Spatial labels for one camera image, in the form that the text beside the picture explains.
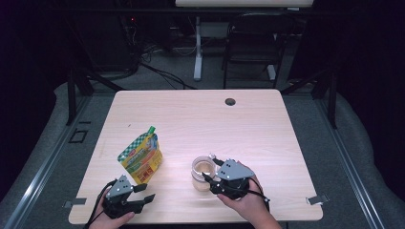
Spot person's left hand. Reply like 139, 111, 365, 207
88, 190, 137, 229

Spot aluminium floor rail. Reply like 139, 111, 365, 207
3, 94, 94, 229
314, 94, 387, 229

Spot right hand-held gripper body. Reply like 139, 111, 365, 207
209, 158, 256, 201

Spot grey tape piece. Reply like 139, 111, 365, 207
62, 198, 88, 209
305, 194, 330, 206

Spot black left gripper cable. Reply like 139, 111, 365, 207
83, 178, 118, 229

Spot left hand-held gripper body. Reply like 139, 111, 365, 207
101, 174, 142, 219

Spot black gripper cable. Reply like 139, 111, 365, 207
83, 178, 118, 229
246, 177, 271, 213

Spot black computer tower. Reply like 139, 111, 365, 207
75, 12, 137, 73

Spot white desk leg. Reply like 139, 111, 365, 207
193, 15, 203, 82

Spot black floor cables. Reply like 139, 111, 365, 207
137, 44, 199, 91

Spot clear glass jar hinged lid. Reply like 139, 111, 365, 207
190, 154, 221, 193

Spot person's right hand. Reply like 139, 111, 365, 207
217, 160, 271, 225

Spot white desk top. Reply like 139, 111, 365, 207
175, 0, 315, 8

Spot white desk foot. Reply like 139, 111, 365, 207
266, 64, 277, 81

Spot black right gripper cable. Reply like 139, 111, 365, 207
246, 177, 271, 213

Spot black metal stand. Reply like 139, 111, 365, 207
66, 68, 126, 127
280, 70, 338, 130

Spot yellow spout pouch green cap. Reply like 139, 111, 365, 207
117, 126, 164, 185

